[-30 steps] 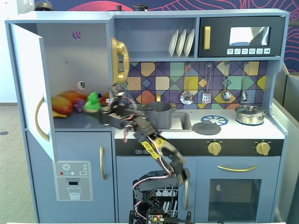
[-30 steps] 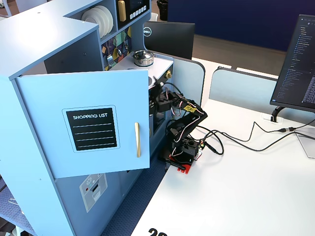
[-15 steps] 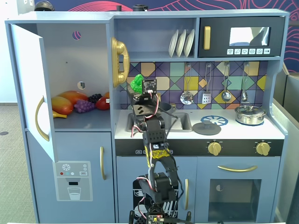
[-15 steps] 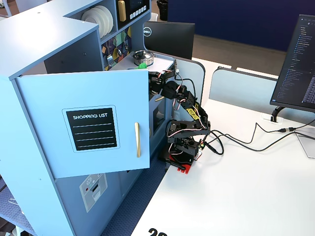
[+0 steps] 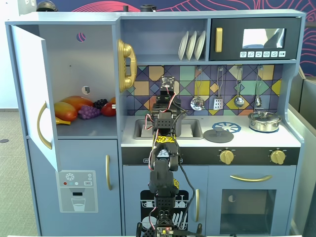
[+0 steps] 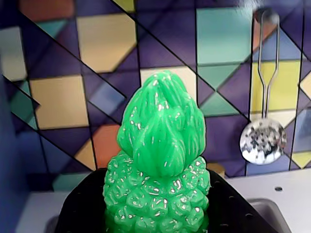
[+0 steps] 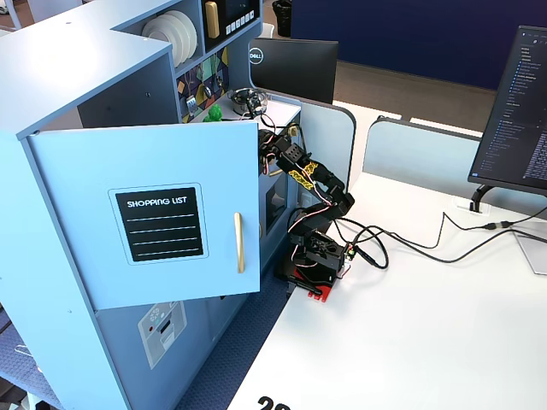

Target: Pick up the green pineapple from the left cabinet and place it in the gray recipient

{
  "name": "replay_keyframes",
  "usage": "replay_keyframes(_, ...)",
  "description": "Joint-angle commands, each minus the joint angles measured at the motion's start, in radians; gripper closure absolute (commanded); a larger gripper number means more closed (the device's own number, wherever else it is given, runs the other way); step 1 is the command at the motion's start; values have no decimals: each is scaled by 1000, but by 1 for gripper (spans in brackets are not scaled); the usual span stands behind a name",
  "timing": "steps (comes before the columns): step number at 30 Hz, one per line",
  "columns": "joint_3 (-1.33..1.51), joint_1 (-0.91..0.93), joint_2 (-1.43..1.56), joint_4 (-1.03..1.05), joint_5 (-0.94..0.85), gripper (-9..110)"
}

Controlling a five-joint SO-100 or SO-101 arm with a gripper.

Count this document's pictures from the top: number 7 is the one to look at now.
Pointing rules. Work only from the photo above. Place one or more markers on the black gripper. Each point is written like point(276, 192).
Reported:
point(264, 140)

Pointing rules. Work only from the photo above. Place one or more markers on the green toy pineapple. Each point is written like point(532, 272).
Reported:
point(213, 114)

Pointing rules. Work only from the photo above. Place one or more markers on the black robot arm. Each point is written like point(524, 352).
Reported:
point(337, 200)

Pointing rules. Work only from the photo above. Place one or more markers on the blue shopping list cabinet door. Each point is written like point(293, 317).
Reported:
point(85, 256)

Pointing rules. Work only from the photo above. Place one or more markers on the blue toy kitchen cabinet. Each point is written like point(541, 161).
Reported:
point(64, 64)

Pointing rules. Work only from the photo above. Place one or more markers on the gold stove knob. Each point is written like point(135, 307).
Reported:
point(293, 129)

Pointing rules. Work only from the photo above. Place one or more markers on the gray metal pot with lid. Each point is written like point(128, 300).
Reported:
point(238, 96)

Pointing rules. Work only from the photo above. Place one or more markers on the gray-blue desk divider panel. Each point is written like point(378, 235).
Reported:
point(419, 158)
point(329, 149)

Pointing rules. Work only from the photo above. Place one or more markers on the silver toy spoon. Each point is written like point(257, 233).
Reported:
point(219, 82)

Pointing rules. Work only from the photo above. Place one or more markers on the silver toy ladle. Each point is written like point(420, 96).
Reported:
point(207, 90)

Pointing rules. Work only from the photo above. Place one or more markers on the black Dell monitor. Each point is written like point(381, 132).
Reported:
point(299, 68)

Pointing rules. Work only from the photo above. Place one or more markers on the silver toy spatula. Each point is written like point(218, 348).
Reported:
point(191, 103)

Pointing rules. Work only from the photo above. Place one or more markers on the black trash bin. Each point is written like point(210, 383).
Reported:
point(283, 17)

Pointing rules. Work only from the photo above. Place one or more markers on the white toy plate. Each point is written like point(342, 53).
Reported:
point(182, 39)
point(192, 32)
point(156, 33)

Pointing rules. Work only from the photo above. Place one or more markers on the black toy microwave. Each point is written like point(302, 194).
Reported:
point(239, 10)

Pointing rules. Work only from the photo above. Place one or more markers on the red table clamp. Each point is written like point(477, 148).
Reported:
point(322, 294)

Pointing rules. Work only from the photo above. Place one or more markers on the black monitor with lit screen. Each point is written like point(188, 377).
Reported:
point(513, 128)

